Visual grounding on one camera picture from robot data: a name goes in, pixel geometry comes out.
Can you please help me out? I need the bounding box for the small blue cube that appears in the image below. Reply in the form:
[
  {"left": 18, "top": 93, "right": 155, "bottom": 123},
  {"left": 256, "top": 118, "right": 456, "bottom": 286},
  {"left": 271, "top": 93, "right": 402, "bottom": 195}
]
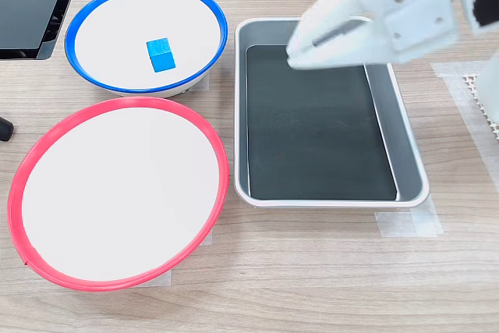
[{"left": 146, "top": 37, "right": 177, "bottom": 74}]

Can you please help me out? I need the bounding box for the black tray mat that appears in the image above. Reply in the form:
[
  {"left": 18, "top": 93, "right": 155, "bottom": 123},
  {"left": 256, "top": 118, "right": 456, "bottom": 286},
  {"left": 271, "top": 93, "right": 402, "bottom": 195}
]
[{"left": 245, "top": 44, "right": 398, "bottom": 201}]

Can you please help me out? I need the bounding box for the steel tray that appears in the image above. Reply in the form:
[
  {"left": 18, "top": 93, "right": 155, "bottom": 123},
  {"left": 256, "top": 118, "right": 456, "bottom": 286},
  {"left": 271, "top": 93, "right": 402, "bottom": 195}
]
[{"left": 233, "top": 16, "right": 431, "bottom": 209}]

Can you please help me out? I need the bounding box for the clear tape piece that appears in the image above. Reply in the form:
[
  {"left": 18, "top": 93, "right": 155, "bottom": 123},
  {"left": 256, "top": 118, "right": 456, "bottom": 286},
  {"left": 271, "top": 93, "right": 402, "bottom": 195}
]
[
  {"left": 430, "top": 61, "right": 499, "bottom": 190},
  {"left": 373, "top": 195, "right": 444, "bottom": 239}
]

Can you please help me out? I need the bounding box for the white plate blue rim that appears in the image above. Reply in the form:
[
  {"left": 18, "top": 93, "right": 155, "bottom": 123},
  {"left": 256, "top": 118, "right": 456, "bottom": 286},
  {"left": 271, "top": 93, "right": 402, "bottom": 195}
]
[{"left": 64, "top": 0, "right": 229, "bottom": 98}]

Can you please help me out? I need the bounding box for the white plate red rim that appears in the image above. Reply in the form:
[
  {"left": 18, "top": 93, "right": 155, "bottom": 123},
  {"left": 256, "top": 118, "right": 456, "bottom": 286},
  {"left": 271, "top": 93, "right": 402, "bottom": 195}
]
[{"left": 6, "top": 95, "right": 230, "bottom": 292}]

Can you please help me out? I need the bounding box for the black glossy device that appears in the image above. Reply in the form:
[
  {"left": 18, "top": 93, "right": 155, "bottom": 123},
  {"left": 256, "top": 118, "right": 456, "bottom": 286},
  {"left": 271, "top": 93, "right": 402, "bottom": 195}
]
[{"left": 0, "top": 0, "right": 86, "bottom": 62}]

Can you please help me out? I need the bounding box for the small black rounded object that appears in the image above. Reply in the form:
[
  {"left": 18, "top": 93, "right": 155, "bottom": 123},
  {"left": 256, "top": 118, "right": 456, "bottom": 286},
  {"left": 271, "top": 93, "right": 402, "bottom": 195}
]
[{"left": 0, "top": 116, "right": 16, "bottom": 143}]

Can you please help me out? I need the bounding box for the pale perforated base plate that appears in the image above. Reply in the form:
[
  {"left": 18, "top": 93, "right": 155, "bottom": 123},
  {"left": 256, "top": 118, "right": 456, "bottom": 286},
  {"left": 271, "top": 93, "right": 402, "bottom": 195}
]
[{"left": 462, "top": 73, "right": 499, "bottom": 141}]

